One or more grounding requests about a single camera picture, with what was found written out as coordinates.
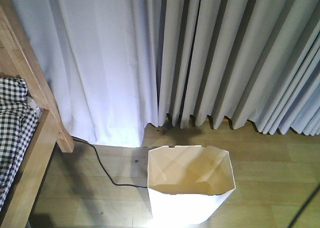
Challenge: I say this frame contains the black white checkered bedding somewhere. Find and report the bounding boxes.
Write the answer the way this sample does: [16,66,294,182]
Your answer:
[0,77,39,207]

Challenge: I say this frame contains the wooden bed frame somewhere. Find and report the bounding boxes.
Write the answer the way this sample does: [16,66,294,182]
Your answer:
[0,0,75,228]

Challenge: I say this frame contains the black outlet cable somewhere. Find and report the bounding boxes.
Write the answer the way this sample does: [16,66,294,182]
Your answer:
[71,135,149,189]

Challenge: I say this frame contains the white curtain panel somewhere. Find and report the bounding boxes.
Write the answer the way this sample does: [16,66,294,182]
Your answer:
[11,0,161,148]

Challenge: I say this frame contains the light blue pleated curtain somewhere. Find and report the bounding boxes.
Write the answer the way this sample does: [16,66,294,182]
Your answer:
[147,0,320,136]

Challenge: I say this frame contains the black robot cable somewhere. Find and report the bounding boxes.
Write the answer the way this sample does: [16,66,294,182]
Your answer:
[287,180,320,228]

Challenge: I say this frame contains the white plastic trash bin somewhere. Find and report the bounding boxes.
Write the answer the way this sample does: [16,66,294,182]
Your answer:
[147,145,236,227]

